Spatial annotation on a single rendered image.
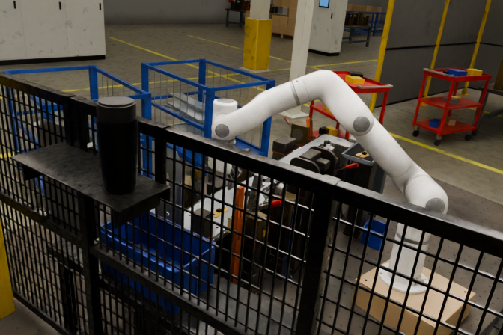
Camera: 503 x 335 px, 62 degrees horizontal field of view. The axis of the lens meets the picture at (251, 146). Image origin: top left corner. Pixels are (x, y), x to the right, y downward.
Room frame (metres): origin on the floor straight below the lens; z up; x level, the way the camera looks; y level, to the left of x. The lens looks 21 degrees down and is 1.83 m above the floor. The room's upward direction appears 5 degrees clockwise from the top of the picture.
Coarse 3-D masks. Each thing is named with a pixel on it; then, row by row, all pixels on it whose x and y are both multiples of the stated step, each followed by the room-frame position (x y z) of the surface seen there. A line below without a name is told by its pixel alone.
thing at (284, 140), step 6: (282, 138) 2.20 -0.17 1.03; (288, 138) 2.21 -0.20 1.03; (294, 138) 2.22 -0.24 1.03; (276, 144) 2.15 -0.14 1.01; (282, 144) 2.13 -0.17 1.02; (288, 144) 2.15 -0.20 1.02; (294, 144) 2.21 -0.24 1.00; (276, 150) 2.14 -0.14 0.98; (282, 150) 2.12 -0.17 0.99; (288, 150) 2.15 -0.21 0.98; (276, 156) 2.15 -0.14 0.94; (282, 156) 2.13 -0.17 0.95; (270, 180) 2.16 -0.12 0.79
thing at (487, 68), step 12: (492, 0) 8.52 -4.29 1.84; (492, 12) 8.48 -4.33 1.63; (492, 24) 8.44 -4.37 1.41; (492, 36) 8.39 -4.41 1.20; (480, 48) 8.51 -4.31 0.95; (492, 48) 8.35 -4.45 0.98; (480, 60) 8.47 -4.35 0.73; (492, 60) 8.31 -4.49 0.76; (492, 72) 8.26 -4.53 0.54; (468, 84) 8.54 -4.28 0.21; (480, 84) 8.37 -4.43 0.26
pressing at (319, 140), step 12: (312, 144) 2.23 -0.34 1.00; (324, 144) 2.24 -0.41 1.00; (288, 156) 2.02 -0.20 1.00; (252, 180) 1.70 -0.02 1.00; (276, 180) 1.72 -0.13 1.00; (216, 192) 1.56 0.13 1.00; (228, 192) 1.57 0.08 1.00; (204, 204) 1.45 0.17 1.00; (216, 204) 1.46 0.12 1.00; (228, 216) 1.38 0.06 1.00; (216, 228) 1.29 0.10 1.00; (216, 240) 1.22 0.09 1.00
